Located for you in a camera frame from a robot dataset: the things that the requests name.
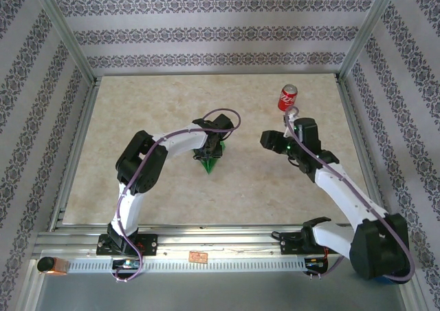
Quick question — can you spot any green paper sheet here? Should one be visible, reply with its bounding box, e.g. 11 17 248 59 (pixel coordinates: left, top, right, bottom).
199 137 228 175

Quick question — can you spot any red soda can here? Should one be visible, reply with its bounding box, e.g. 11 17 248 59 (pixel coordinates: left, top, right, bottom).
277 83 298 114

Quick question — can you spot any wide aluminium extrusion beam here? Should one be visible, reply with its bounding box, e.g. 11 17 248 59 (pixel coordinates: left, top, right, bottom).
32 224 409 259

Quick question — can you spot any dark blue mug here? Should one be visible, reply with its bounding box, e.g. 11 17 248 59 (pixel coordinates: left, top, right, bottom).
373 275 402 285

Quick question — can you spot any black and orange device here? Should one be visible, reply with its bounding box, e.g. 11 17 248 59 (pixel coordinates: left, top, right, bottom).
36 255 72 277

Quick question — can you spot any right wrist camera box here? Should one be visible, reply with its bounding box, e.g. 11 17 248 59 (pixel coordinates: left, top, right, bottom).
283 113 305 142

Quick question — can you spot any aluminium side rail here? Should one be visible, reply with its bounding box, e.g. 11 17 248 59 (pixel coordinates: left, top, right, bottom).
334 75 392 228
49 76 103 231

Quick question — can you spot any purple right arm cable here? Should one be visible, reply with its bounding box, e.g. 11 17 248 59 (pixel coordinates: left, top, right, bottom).
283 106 415 284

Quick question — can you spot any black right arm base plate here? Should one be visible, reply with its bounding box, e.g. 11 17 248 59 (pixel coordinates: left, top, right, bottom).
280 231 343 256

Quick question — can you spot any slotted grey cable duct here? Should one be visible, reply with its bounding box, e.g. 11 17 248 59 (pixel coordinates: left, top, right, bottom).
67 257 309 272

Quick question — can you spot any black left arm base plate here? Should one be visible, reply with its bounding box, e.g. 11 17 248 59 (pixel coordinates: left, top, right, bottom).
96 233 159 256

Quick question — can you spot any aluminium frame post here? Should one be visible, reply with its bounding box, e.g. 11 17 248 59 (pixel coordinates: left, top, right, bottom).
30 0 98 87
338 0 404 83

